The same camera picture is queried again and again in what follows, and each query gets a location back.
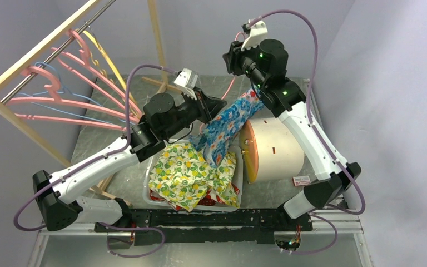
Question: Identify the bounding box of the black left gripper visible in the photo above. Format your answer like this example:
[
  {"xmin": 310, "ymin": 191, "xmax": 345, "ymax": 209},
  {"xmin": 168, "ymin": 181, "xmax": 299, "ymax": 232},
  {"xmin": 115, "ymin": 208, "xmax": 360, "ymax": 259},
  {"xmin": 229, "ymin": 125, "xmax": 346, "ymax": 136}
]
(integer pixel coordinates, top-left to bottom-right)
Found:
[{"xmin": 163, "ymin": 87, "xmax": 229, "ymax": 141}]

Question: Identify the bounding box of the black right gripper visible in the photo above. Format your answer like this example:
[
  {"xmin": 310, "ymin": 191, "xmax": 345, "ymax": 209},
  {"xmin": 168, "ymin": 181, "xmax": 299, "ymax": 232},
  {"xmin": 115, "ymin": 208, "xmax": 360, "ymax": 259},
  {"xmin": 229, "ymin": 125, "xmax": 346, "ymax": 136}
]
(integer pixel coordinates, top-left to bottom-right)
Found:
[{"xmin": 223, "ymin": 36, "xmax": 267, "ymax": 90}]

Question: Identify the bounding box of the blue floral skirt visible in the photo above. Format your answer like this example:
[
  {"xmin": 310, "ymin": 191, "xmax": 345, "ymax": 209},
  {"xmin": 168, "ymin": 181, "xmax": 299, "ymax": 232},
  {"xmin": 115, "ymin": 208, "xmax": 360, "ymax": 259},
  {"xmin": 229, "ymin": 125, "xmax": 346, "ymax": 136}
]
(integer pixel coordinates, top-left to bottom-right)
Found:
[{"xmin": 188, "ymin": 88, "xmax": 265, "ymax": 167}]

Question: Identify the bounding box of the pink wire hanger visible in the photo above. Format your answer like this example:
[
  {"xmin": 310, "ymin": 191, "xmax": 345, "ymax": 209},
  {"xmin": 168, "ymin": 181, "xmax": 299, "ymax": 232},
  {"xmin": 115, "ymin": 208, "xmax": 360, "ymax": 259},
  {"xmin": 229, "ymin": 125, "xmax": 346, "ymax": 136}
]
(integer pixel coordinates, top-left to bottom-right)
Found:
[{"xmin": 199, "ymin": 32, "xmax": 246, "ymax": 131}]

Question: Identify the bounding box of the yellow lemon print skirt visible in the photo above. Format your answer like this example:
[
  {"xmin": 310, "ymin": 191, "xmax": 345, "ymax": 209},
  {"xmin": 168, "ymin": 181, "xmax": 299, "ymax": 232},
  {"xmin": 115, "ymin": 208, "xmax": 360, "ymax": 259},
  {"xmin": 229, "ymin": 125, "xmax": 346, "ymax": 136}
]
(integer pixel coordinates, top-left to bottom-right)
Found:
[{"xmin": 148, "ymin": 143, "xmax": 240, "ymax": 211}]

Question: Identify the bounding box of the pink plastic hanger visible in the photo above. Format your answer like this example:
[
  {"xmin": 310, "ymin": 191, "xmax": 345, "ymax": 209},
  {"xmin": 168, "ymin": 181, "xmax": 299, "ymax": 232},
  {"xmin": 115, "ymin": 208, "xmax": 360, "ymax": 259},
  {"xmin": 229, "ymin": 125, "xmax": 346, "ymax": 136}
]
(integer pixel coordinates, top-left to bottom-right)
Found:
[
  {"xmin": 66, "ymin": 29, "xmax": 142, "ymax": 120},
  {"xmin": 6, "ymin": 65, "xmax": 141, "ymax": 131}
]

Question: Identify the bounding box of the white red flower skirt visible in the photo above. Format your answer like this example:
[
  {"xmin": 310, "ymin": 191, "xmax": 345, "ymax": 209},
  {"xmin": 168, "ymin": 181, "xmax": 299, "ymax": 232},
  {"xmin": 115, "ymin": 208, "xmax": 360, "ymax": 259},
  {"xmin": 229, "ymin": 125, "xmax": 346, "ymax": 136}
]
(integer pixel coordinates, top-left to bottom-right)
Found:
[{"xmin": 148, "ymin": 190, "xmax": 224, "ymax": 211}]

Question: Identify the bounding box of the white plastic basket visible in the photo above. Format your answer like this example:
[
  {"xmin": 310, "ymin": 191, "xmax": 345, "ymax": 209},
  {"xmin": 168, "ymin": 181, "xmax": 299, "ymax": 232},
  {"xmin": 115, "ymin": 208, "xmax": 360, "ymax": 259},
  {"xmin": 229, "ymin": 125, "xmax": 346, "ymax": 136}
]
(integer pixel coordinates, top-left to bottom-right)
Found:
[{"xmin": 143, "ymin": 140, "xmax": 243, "ymax": 212}]

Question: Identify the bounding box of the yellow wooden hanger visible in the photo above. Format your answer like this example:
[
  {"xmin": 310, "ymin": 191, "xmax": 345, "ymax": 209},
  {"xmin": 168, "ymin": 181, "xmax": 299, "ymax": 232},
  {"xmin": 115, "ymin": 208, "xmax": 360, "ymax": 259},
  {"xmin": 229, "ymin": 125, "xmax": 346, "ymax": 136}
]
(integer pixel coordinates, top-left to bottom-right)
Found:
[{"xmin": 82, "ymin": 31, "xmax": 127, "ymax": 91}]

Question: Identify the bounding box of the blue wire hanger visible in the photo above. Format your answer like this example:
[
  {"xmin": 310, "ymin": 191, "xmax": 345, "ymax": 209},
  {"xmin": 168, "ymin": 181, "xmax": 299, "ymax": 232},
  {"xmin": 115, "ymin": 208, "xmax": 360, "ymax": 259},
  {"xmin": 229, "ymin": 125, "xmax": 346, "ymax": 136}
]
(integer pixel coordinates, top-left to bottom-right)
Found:
[{"xmin": 8, "ymin": 65, "xmax": 126, "ymax": 122}]

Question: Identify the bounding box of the pink plastic hanger front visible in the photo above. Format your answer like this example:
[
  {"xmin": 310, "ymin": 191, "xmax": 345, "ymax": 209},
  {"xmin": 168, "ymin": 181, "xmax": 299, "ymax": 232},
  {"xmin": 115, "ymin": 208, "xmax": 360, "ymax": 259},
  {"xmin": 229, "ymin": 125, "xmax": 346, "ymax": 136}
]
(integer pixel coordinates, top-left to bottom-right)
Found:
[{"xmin": 6, "ymin": 65, "xmax": 141, "ymax": 131}]

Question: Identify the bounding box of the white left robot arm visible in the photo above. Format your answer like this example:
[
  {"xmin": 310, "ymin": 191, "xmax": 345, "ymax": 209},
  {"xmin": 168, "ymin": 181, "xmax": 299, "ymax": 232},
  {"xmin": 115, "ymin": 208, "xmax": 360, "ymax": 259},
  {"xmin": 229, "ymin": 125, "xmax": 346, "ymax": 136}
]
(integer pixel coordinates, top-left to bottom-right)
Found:
[{"xmin": 32, "ymin": 87, "xmax": 227, "ymax": 231}]

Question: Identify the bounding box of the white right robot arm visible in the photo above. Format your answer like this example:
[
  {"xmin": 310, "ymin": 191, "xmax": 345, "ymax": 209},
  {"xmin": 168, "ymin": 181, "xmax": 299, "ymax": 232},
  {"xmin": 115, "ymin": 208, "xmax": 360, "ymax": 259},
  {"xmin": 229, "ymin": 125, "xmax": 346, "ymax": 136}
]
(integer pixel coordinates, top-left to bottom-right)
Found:
[{"xmin": 222, "ymin": 39, "xmax": 362, "ymax": 230}]

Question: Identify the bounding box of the white cylindrical bin orange lid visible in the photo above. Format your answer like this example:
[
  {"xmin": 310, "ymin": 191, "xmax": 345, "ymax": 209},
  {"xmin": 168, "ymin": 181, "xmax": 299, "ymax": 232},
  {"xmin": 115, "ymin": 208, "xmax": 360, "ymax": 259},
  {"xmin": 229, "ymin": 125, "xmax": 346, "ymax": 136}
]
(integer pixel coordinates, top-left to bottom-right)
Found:
[{"xmin": 240, "ymin": 118, "xmax": 305, "ymax": 184}]

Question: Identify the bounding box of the small red white card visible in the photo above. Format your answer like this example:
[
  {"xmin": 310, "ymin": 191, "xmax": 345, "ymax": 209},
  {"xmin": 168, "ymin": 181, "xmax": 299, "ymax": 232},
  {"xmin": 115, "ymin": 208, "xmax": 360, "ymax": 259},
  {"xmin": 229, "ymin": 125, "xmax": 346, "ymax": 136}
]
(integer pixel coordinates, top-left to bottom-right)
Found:
[{"xmin": 292, "ymin": 175, "xmax": 311, "ymax": 186}]

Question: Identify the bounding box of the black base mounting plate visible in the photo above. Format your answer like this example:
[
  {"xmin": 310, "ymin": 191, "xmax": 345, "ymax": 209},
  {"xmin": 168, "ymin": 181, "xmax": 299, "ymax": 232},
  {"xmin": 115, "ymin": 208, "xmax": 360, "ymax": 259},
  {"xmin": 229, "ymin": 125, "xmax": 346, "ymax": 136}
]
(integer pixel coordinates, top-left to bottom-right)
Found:
[{"xmin": 93, "ymin": 209, "xmax": 313, "ymax": 245}]

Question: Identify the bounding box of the wooden clothes rack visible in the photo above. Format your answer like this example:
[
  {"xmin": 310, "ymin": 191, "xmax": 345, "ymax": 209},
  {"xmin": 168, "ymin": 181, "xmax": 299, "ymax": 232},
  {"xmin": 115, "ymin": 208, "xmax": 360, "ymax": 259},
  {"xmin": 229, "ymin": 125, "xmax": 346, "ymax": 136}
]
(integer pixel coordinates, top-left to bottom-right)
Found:
[{"xmin": 0, "ymin": 0, "xmax": 185, "ymax": 205}]

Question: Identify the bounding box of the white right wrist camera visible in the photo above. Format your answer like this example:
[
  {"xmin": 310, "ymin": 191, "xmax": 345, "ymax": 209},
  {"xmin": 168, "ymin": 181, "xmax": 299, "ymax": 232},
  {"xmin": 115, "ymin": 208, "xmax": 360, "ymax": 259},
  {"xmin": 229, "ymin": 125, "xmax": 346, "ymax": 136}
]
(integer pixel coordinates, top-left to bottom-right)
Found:
[{"xmin": 241, "ymin": 20, "xmax": 268, "ymax": 51}]

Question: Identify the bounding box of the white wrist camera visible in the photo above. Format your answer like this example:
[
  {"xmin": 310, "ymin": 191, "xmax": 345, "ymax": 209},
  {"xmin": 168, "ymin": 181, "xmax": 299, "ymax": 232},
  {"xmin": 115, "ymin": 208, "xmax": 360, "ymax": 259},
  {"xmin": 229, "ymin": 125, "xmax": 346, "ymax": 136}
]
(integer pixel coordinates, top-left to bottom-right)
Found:
[
  {"xmin": 174, "ymin": 68, "xmax": 198, "ymax": 100},
  {"xmin": 241, "ymin": 20, "xmax": 268, "ymax": 51}
]

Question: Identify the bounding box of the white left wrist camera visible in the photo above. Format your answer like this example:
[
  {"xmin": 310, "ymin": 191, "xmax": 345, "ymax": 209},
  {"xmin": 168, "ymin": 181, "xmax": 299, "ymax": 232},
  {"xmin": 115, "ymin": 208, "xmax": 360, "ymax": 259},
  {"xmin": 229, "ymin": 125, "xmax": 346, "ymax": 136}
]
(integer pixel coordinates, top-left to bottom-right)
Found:
[{"xmin": 174, "ymin": 68, "xmax": 198, "ymax": 100}]

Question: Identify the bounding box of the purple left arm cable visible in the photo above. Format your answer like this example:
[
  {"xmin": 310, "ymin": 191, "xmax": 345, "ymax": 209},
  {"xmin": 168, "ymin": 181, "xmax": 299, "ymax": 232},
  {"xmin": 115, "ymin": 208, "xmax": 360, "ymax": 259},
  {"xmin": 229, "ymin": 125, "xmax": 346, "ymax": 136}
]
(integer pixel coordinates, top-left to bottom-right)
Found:
[{"xmin": 12, "ymin": 64, "xmax": 179, "ymax": 232}]

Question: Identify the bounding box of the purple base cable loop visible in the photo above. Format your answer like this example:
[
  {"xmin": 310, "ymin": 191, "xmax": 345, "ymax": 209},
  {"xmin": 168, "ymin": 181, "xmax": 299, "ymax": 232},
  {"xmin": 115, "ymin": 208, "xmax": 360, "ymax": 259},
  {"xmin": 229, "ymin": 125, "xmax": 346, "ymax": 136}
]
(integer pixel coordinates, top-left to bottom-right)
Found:
[{"xmin": 99, "ymin": 222, "xmax": 166, "ymax": 258}]

